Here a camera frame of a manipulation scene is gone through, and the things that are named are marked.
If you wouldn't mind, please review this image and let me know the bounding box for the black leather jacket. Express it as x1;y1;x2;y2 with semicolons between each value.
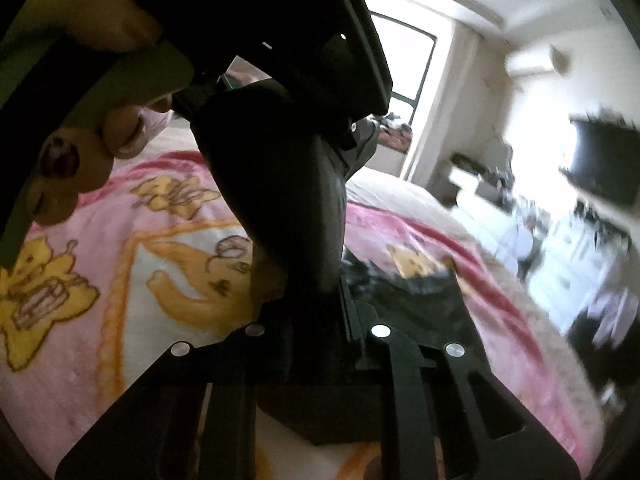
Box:
74;0;490;446

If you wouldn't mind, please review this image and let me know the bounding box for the clothes pile on windowsill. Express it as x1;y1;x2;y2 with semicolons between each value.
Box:
370;113;412;154

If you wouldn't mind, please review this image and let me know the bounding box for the left hand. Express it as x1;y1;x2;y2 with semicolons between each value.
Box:
1;0;192;245

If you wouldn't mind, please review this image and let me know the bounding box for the pink cartoon fleece blanket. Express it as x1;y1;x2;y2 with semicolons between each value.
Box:
1;151;605;477

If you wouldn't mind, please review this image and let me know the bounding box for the lilac garment on chair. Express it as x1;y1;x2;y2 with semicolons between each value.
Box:
567;286;639;350

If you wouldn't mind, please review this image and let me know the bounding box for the white drawer dresser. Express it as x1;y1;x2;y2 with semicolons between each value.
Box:
525;200;632;333

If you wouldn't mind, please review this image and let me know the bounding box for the white desk with clutter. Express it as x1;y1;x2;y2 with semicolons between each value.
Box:
433;136;539;278

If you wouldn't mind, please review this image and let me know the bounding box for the white window curtain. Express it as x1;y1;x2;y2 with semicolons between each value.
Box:
400;21;480;185

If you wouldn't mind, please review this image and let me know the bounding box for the white air conditioner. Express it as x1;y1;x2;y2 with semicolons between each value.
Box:
504;44;570;79

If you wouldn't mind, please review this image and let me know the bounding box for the black wall television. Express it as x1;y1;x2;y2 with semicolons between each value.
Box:
559;116;639;207

